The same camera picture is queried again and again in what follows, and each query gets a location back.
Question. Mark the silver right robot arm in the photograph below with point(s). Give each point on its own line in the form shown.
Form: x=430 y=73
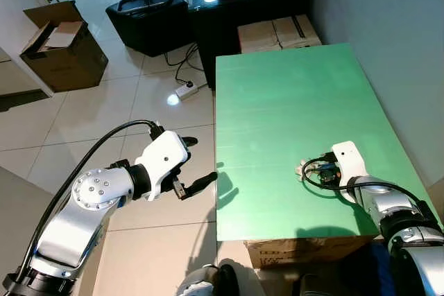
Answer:
x=416 y=268

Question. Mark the white power strip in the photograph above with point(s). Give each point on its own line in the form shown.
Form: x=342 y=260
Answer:
x=186 y=91

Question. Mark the cardboard box under green board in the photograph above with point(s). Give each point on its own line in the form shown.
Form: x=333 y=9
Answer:
x=305 y=251

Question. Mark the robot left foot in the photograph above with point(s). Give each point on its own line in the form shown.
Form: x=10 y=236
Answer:
x=208 y=282

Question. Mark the black plastic case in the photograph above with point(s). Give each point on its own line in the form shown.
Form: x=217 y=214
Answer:
x=149 y=29

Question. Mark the closed tan cardboard box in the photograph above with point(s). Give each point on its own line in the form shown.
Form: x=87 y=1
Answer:
x=258 y=36
x=298 y=31

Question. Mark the black cabinet with glass top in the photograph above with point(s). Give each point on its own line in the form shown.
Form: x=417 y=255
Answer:
x=222 y=19

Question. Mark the open brown cardboard box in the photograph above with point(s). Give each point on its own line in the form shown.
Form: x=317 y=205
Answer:
x=69 y=67

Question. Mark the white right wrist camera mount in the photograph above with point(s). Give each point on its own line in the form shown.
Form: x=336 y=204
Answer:
x=349 y=161

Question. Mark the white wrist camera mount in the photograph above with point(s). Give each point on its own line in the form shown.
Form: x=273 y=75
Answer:
x=163 y=157
x=349 y=161

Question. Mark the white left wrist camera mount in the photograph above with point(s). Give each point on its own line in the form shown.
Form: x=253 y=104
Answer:
x=163 y=157

